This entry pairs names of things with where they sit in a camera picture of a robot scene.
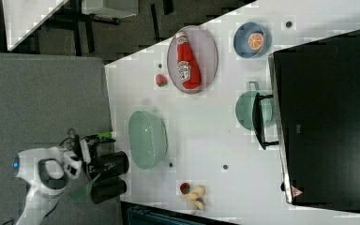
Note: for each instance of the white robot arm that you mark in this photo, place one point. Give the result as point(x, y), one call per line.
point(48, 171)

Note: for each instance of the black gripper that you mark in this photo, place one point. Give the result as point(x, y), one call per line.
point(108, 168)

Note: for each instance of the grey round plate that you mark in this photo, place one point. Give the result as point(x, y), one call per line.
point(205, 52)

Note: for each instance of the black toaster oven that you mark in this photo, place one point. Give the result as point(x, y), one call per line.
point(316, 103)

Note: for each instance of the orange slice toy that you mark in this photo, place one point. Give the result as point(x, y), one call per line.
point(255, 41)

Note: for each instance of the red ketchup bottle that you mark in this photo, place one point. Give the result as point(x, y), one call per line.
point(187, 66)

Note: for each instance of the blue bowl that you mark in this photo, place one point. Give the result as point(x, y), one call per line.
point(240, 40)

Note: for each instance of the pink strawberry toy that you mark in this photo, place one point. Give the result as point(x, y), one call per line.
point(161, 80)

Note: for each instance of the red strawberry toy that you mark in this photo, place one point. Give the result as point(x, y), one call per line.
point(185, 188)

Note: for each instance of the green mug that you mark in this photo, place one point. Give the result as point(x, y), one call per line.
point(245, 103)

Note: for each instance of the green plastic strainer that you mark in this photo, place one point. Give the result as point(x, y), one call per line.
point(147, 139)

